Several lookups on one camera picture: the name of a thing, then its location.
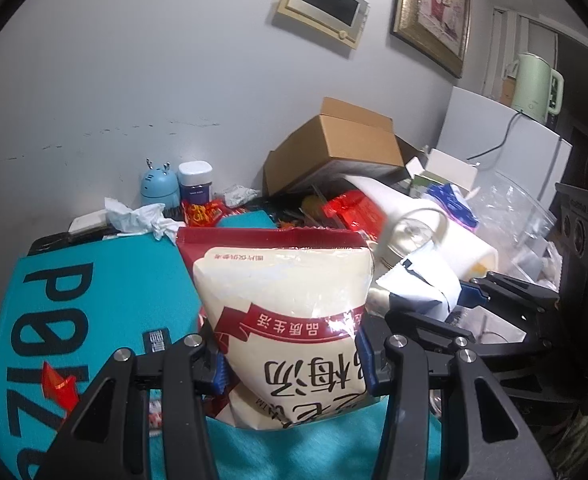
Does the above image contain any white snack wrapper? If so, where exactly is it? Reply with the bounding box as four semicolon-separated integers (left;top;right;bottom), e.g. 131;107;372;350
374;256;461;322

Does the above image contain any white red plum drink bag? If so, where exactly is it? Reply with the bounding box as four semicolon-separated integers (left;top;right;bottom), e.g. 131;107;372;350
177;228;374;430

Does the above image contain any small red candy packet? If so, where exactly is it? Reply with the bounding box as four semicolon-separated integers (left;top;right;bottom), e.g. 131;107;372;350
40;362;79;416

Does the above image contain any white foam sheet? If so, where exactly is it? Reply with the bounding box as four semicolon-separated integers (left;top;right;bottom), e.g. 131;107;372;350
343;174;499;280

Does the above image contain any purple white tissue pack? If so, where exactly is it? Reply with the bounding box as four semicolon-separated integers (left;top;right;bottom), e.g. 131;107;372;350
424;183;478;232

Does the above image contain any white cartoon water bottle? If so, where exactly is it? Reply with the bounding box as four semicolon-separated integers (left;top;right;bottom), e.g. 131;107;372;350
372;207;449;278

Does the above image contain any white open carton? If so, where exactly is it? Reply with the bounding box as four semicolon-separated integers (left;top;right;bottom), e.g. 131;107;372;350
406;148;477;192

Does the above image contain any red snack packet by jar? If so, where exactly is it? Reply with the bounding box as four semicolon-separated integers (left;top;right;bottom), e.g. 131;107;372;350
181;198;231;228

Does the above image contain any teal bubble mat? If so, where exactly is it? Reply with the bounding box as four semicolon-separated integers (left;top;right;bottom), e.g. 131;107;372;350
0;209;445;480

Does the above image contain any crumpled white tissue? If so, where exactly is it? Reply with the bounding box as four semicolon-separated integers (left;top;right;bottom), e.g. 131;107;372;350
104;197;186;244

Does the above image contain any small crumpled white wrapper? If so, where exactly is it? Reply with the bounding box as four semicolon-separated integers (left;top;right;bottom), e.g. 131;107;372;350
222;184;262;209

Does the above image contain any white remote control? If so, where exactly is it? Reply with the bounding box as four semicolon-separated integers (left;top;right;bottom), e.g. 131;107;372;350
67;209;108;236

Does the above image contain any blue deer humidifier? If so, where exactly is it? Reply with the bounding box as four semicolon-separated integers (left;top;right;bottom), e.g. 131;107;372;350
140;159;180;210

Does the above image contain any white lid purple jar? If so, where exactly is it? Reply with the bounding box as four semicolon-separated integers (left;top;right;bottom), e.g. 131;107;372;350
177;160;213;205

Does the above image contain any cardboard box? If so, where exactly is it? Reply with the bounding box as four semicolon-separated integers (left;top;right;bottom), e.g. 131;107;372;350
262;96;419;196

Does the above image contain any green electric kettle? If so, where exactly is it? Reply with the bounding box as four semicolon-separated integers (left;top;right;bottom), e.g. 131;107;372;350
504;52;564;125

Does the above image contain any framed picture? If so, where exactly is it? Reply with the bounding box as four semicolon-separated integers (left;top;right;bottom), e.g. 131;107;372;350
390;0;471;79

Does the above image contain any wall intercom panel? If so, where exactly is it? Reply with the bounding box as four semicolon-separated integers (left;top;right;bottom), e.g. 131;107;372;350
277;0;370;50

